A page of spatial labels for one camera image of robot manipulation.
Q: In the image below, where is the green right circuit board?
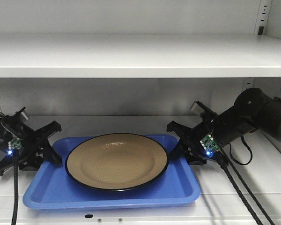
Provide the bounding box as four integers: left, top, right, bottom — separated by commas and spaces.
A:
200, 134, 220, 158

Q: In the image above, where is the white cabinet lower shelf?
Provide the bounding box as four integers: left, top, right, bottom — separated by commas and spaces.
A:
0, 114, 281, 225

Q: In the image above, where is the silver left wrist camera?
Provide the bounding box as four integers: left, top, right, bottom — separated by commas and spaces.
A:
16, 107, 29, 122

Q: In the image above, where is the blue plastic tray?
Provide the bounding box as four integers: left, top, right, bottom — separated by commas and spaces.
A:
22, 134, 201, 210

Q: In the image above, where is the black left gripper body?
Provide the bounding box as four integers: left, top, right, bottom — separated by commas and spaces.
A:
0, 114, 48, 176

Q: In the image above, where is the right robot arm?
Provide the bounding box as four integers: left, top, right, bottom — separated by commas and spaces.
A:
167, 88, 281, 165

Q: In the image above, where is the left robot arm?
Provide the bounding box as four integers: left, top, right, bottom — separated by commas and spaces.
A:
0, 108, 62, 176

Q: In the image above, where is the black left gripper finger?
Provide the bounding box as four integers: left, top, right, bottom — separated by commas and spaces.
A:
33, 121, 62, 141
43, 141, 62, 164

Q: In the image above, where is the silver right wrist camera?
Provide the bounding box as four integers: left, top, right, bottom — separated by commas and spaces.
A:
190, 101, 205, 116

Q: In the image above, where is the black braided left cable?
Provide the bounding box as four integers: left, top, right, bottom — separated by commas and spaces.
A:
11, 154, 20, 225

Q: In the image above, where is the white cabinet shelf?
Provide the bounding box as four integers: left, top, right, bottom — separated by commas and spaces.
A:
0, 114, 281, 225
0, 34, 281, 78

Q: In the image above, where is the green circuit board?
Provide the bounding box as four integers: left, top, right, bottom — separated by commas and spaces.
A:
7, 137, 22, 156
200, 134, 220, 158

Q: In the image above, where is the white cabinet upper shelf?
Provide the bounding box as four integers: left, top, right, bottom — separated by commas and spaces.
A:
0, 34, 281, 78

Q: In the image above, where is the green left circuit board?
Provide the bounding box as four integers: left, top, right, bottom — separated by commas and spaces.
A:
7, 137, 22, 156

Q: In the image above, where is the black shelf support clip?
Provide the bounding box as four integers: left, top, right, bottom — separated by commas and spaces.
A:
258, 26, 264, 35

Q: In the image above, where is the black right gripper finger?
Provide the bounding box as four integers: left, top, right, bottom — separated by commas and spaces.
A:
166, 121, 194, 141
169, 140, 187, 161

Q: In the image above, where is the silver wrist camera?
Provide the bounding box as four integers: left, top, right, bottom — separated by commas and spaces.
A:
190, 101, 205, 116
16, 107, 29, 122

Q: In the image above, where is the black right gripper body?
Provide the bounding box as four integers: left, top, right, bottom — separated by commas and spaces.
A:
177, 111, 246, 165

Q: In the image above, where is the beige plate with black rim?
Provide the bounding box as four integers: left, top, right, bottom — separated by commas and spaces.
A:
65, 133, 169, 191

